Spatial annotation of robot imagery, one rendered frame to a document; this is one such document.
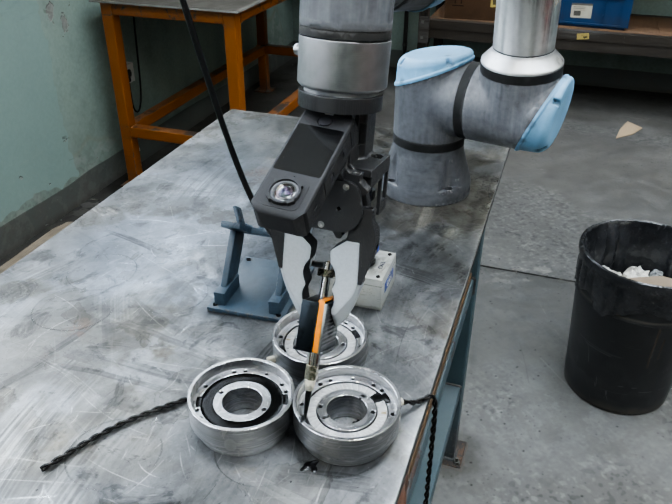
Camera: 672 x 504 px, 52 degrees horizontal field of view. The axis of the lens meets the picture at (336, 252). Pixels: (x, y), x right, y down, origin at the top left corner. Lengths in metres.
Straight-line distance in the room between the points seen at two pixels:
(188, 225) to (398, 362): 0.44
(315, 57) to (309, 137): 0.06
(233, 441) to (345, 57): 0.36
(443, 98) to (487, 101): 0.07
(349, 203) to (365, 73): 0.11
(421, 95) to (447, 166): 0.13
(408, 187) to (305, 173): 0.60
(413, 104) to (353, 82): 0.54
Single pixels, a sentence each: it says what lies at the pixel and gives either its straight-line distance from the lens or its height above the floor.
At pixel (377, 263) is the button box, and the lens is 0.88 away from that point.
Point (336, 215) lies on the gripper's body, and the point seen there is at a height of 1.03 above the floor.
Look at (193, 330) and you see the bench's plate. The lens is 0.86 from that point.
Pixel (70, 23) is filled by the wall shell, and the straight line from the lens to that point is 2.96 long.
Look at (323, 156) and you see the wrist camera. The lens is 0.55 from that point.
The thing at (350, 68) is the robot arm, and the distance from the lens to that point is 0.55.
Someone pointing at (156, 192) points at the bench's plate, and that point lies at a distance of 1.20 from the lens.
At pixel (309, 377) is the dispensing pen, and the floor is 0.88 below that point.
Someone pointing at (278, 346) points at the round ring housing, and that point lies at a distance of 0.75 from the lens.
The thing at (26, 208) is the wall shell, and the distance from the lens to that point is 2.83.
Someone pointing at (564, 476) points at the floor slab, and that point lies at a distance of 1.83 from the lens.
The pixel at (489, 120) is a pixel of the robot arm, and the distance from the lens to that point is 1.05.
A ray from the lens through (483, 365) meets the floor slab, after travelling 2.08.
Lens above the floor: 1.31
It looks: 31 degrees down
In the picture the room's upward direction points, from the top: straight up
